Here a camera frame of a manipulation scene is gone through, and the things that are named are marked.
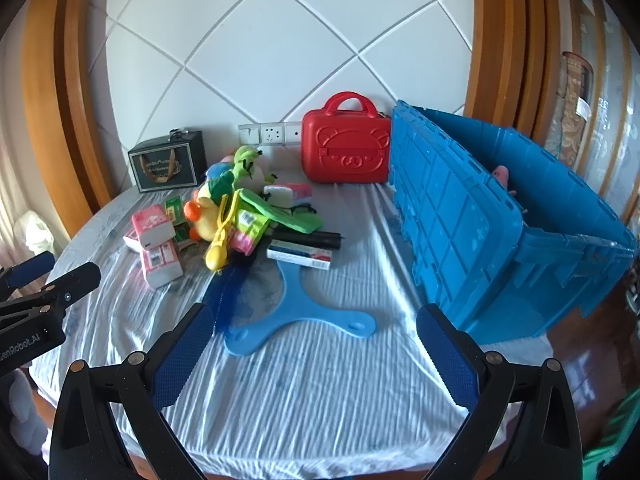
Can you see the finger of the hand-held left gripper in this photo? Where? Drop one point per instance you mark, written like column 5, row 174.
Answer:
column 75, row 280
column 31, row 266

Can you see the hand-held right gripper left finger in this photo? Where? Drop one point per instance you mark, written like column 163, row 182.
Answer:
column 182, row 355

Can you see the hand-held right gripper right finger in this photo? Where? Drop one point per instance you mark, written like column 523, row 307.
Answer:
column 447, row 360

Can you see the light blue three-armed boomerang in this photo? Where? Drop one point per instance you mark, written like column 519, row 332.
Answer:
column 300, row 317

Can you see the blue plastic storage crate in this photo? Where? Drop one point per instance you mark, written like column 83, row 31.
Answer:
column 450, row 220

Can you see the pink and white boxes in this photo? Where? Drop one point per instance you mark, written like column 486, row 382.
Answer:
column 161, row 262

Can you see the green card package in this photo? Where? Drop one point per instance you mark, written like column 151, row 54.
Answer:
column 175, row 208

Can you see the yellow duck plush toy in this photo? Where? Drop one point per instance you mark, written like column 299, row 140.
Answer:
column 202, row 220

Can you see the green and pink pouch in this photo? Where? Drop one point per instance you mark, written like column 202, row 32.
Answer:
column 250, row 225

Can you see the black gift box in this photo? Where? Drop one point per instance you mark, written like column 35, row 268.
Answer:
column 167, row 162

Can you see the white box with red stripe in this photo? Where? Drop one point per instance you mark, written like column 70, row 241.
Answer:
column 300, row 255

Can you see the black folding umbrella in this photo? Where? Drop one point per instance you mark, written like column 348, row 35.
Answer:
column 310, row 240

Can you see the blue plush toy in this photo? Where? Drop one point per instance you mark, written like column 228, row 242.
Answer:
column 217, row 170

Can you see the green bag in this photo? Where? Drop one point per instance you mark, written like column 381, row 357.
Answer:
column 612, row 435

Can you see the white pink tissue pack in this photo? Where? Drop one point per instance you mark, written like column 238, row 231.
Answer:
column 287, row 194

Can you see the pink pig plush orange dress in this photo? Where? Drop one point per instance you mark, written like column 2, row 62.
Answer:
column 502, row 174

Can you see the green frog plush toy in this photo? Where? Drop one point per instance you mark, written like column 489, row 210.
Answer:
column 247, row 162

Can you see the red bear-embossed toy suitcase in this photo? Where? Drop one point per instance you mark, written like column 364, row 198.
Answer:
column 345, row 145

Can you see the rolled patterned carpet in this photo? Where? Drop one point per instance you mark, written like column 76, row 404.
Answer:
column 575, row 110

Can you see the frosted glass sliding door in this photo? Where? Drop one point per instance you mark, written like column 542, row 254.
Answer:
column 607, row 110

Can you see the wooden door frame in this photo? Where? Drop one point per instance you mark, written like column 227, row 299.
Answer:
column 55, row 85
column 505, row 45

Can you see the white wall switch plate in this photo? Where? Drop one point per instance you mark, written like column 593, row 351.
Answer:
column 249, row 134

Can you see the white wall socket plate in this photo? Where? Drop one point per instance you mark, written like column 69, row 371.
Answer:
column 293, row 132
column 272, row 133

